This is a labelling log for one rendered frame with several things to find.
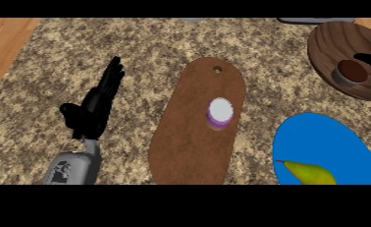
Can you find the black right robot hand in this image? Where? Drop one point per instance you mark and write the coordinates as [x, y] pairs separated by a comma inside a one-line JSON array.
[[362, 57]]

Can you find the dark grey flat object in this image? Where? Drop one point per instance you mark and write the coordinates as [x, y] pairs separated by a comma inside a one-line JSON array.
[[317, 20]]

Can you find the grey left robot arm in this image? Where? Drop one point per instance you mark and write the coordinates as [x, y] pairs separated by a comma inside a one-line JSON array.
[[72, 168]]

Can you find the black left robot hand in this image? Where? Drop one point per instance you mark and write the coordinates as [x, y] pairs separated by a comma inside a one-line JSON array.
[[95, 106]]

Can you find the purple can with white end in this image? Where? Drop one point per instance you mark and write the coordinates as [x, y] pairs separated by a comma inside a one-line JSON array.
[[220, 111]]

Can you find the yellow-green pear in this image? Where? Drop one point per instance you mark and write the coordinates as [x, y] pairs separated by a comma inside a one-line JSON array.
[[311, 174]]

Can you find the chocolate cupcake in grey wrapper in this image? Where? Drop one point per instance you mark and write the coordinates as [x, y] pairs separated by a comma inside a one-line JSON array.
[[351, 73]]

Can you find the blue plate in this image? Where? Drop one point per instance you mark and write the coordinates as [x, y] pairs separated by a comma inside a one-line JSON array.
[[318, 139]]

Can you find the brown wooden bowl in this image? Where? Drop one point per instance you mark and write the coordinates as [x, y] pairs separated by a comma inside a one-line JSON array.
[[337, 47]]

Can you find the brown wooden cutting board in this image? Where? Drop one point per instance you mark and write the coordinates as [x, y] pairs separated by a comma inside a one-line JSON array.
[[193, 129]]

